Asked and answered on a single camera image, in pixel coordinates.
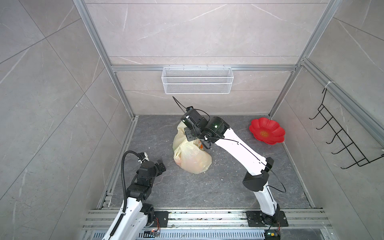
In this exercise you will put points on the cream translucent plastic bag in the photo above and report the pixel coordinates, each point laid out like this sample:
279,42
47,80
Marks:
190,156

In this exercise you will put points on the red flower-shaped plastic plate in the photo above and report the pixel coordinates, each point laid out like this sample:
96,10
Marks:
267,131

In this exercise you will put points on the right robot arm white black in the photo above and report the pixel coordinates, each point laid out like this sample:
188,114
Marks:
219,133

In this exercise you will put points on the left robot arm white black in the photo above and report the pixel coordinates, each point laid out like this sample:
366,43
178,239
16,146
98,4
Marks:
130,219

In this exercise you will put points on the white wire mesh basket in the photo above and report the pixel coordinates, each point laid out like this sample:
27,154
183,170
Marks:
197,80

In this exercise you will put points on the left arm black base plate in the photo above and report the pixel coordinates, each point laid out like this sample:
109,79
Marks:
160,219

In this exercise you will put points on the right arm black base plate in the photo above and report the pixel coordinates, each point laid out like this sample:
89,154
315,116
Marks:
259,219

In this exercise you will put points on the aluminium rail frame front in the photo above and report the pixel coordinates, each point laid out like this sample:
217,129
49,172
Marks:
213,224

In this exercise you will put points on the black wire hook rack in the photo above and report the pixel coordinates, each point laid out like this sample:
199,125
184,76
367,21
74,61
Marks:
340,133

